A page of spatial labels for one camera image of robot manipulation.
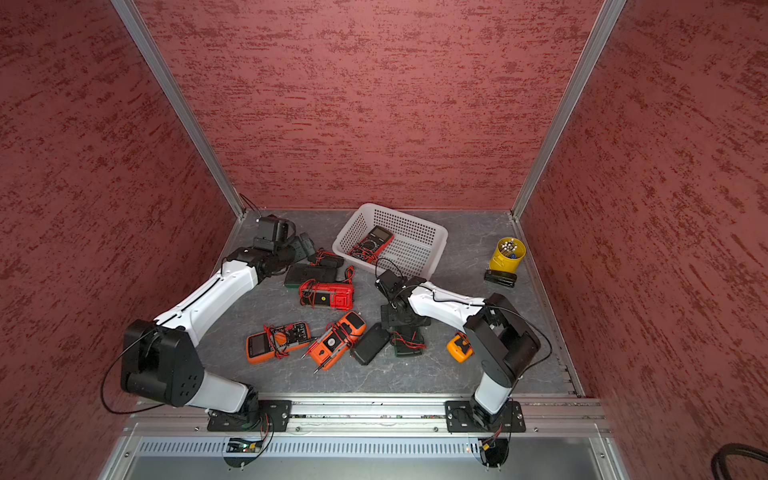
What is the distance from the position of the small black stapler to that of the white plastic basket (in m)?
0.20

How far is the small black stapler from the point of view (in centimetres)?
99

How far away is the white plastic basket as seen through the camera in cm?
105
